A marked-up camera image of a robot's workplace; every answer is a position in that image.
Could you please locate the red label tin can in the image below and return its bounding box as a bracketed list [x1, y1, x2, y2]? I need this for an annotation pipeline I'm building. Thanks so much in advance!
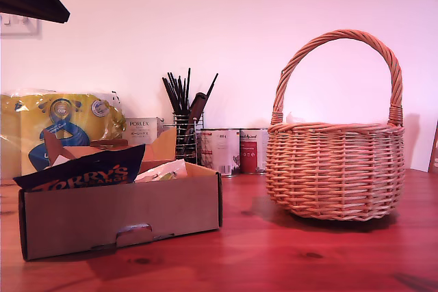
[239, 128, 270, 175]

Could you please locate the white label tin can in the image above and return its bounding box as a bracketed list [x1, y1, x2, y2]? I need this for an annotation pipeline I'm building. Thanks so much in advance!
[199, 128, 241, 178]

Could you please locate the white Porlex box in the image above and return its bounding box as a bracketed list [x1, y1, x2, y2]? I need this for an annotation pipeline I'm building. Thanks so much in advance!
[123, 116, 165, 146]

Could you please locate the brown cardboard box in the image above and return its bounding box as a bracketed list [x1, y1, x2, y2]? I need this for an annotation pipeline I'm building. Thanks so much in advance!
[18, 126, 224, 261]

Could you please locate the yellow paper towel pack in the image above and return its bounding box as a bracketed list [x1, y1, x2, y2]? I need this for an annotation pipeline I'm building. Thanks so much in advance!
[0, 88, 127, 181]

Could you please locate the black chopstick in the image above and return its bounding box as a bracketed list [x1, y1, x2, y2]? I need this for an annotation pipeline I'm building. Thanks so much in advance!
[184, 67, 192, 115]
[162, 77, 179, 115]
[176, 75, 188, 115]
[200, 72, 219, 111]
[166, 72, 184, 115]

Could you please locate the blue orange chocolate egg bag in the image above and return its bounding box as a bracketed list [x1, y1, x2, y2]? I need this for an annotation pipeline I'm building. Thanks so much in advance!
[12, 144, 147, 193]

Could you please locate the woven wicker basket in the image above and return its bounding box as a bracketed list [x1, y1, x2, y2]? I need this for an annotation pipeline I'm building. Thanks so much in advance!
[265, 29, 407, 222]

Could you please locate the dark brown wooden utensil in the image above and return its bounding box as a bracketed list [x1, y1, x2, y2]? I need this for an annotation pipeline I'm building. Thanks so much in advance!
[188, 92, 209, 142]

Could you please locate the red and white egg bag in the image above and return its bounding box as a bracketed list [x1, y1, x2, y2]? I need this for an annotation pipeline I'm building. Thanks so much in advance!
[134, 159, 188, 183]

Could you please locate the chrome wire utensil holder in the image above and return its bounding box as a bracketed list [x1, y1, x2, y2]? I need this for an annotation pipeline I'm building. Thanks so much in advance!
[172, 110, 205, 166]

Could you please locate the white light switch plate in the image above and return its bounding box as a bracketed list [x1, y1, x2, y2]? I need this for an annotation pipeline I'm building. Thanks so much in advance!
[0, 12, 42, 37]

